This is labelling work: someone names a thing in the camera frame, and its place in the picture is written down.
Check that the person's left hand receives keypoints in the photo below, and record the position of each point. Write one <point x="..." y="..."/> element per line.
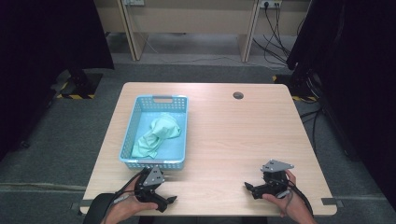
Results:
<point x="129" y="208"/>

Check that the mint green cloth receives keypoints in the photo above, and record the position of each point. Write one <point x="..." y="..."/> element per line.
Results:
<point x="162" y="129"/>

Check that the grey table bracket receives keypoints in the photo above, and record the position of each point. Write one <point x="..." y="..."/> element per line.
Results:
<point x="331" y="202"/>
<point x="82" y="205"/>

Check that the blue plastic basket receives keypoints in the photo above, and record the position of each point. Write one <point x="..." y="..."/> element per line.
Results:
<point x="177" y="146"/>

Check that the black stand base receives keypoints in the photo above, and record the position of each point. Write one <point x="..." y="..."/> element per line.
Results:
<point x="84" y="81"/>

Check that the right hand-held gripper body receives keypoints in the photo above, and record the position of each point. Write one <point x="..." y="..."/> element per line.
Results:
<point x="276" y="177"/>

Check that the person's right hand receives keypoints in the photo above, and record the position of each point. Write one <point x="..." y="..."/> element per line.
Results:
<point x="294" y="207"/>

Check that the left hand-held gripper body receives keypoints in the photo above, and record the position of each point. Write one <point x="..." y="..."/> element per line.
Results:
<point x="153" y="178"/>

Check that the black curtain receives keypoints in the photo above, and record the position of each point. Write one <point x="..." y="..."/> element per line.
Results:
<point x="358" y="62"/>
<point x="46" y="46"/>

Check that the white wall socket strip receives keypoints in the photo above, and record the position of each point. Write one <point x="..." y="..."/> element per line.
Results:
<point x="271" y="3"/>
<point x="134" y="2"/>

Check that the yellow black striped tape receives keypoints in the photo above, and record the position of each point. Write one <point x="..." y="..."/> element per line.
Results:
<point x="303" y="98"/>
<point x="76" y="96"/>

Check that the black sleeve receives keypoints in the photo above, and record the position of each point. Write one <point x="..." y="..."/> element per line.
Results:
<point x="96" y="208"/>

